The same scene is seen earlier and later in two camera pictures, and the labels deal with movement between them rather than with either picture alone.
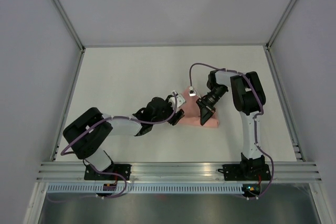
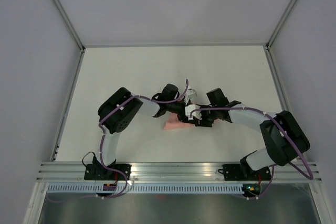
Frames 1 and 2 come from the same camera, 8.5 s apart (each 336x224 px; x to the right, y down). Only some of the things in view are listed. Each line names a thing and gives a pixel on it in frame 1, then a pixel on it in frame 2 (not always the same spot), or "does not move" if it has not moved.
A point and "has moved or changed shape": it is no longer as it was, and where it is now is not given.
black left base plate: x=126 y=170 does not move
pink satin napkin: x=192 y=112 has moved or changed shape
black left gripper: x=174 y=119 -> x=182 y=116
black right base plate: x=245 y=172 does not move
